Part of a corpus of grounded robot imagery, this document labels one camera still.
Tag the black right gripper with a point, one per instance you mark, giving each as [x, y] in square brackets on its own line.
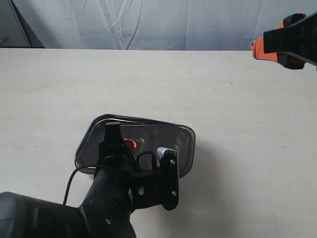
[292, 46]

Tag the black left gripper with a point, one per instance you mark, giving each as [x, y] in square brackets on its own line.
[116, 163]

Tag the dark transparent lid orange seal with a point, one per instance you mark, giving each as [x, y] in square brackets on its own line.
[158, 136]

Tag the steel two-compartment lunch box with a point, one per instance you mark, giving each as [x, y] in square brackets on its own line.
[88, 149]

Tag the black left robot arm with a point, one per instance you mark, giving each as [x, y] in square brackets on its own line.
[104, 213]

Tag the grey wrinkled backdrop cloth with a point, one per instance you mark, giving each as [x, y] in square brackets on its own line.
[198, 25]

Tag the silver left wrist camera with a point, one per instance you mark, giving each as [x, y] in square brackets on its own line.
[159, 187]

